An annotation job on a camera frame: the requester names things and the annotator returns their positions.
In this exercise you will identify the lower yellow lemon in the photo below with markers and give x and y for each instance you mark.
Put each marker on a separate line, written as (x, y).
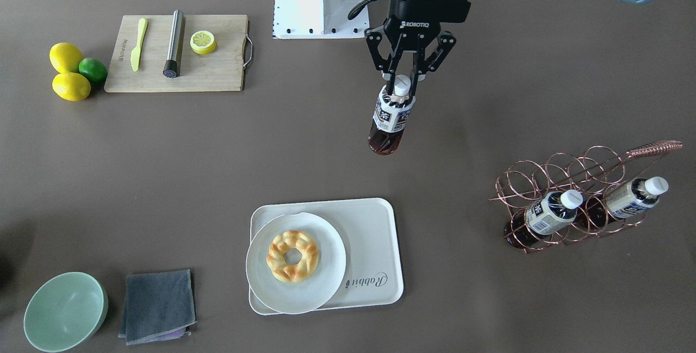
(71, 86)

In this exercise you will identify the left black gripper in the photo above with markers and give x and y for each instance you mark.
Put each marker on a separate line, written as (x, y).
(414, 28)

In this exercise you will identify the middle tea bottle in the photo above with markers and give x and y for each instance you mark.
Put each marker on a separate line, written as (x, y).
(540, 220)

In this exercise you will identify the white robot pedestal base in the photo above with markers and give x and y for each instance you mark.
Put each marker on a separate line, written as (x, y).
(318, 19)

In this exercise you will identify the tea bottle white cap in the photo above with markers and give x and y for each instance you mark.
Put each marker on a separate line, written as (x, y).
(390, 116)

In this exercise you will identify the bamboo cutting board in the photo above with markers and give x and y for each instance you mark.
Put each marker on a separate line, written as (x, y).
(220, 71)

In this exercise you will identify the yellow plastic knife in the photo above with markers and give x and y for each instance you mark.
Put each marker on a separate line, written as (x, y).
(135, 55)

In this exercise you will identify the green lime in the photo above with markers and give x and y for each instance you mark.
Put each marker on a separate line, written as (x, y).
(92, 69)

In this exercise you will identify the braided ring pastry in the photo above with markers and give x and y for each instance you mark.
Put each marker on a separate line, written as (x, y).
(293, 256)

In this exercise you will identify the half lemon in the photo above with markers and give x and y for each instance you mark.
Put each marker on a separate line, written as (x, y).
(203, 42)

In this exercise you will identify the white plate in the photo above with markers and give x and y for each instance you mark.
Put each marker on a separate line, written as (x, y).
(297, 298)

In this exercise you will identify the yellow lemon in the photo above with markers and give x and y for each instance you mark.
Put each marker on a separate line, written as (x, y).
(71, 86)
(65, 57)

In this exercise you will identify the upper yellow lemon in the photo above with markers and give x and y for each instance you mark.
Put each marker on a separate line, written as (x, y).
(65, 57)

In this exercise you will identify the copper wire bottle rack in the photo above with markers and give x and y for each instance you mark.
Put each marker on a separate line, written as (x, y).
(596, 172)

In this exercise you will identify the grey folded cloth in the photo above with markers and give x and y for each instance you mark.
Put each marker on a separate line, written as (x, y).
(158, 306)

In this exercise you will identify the outer tea bottle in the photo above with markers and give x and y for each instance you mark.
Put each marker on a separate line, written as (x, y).
(630, 199)

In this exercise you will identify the cream serving tray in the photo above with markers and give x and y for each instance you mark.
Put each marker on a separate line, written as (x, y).
(373, 274)

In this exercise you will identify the green ceramic bowl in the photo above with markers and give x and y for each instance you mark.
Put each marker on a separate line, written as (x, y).
(65, 311)

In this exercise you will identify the steel muddler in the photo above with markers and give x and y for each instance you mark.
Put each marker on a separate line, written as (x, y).
(171, 67)

